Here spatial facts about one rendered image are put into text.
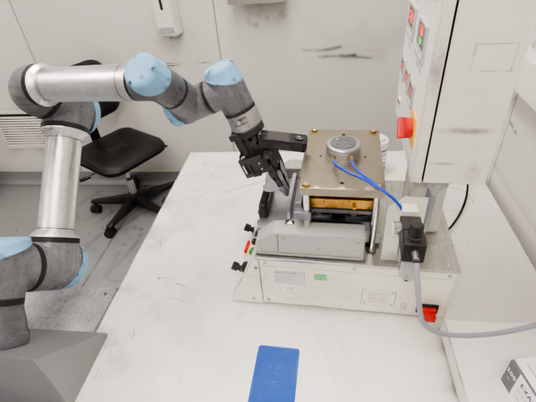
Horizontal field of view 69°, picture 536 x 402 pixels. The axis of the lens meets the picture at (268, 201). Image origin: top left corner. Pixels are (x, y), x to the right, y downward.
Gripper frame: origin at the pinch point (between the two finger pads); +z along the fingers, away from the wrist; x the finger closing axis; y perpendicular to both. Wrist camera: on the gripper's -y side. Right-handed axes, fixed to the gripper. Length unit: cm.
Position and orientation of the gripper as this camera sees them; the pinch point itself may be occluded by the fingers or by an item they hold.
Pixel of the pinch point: (289, 191)
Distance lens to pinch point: 100.8
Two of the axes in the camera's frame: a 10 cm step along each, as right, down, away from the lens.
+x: -1.7, 6.0, -7.8
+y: -9.0, 2.3, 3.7
